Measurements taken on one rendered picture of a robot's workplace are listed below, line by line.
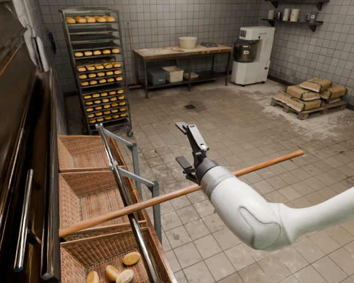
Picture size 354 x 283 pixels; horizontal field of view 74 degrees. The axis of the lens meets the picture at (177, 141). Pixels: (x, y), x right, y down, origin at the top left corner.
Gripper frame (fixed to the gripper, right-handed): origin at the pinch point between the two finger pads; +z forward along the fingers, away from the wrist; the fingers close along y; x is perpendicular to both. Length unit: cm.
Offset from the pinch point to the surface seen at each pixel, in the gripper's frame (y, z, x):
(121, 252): 89, 30, -24
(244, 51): 64, 390, 353
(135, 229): 31.3, -2.6, -19.5
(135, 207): 28.4, 5.0, -17.1
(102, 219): 28.6, 4.8, -29.8
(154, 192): 59, 40, 2
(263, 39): 40, 388, 405
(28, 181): 1.7, 1.7, -46.1
